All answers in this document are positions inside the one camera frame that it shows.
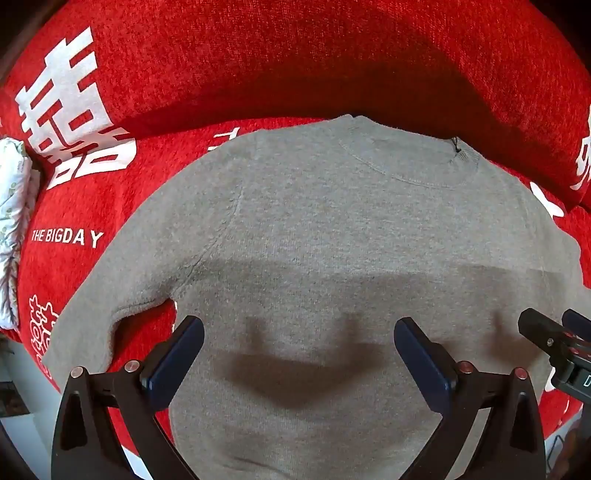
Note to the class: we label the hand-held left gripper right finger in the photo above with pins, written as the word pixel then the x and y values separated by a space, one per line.
pixel 420 355

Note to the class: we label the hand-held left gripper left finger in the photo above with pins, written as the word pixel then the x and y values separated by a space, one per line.
pixel 178 355

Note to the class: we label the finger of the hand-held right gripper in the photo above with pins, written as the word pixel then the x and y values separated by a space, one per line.
pixel 545 332
pixel 579 325

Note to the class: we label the grey knit sweater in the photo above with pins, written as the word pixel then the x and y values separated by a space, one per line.
pixel 323 221

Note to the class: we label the white floral cloth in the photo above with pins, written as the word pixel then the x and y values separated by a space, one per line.
pixel 14 203

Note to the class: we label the red printed sofa cover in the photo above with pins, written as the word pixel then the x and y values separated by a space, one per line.
pixel 240 60

